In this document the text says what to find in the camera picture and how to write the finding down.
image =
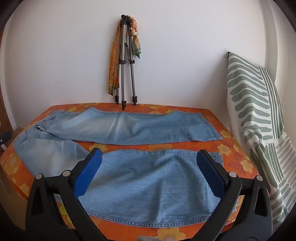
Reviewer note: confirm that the orange patterned scarf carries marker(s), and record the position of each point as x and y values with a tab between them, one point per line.
113	69

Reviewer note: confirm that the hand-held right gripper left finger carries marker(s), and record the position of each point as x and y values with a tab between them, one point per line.
89	169

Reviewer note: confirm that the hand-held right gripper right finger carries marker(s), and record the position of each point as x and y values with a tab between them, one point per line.
211	173

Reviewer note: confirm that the orange floral bedspread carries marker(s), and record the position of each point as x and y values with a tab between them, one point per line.
231	148

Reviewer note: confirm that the green floral scarf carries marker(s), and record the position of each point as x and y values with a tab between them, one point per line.
136	44

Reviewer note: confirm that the white green patterned blanket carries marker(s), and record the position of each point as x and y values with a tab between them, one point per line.
249	97

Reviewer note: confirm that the light blue denim pants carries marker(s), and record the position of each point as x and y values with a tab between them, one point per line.
138	185

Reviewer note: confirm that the metal camera tripod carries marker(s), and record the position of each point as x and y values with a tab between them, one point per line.
132	76

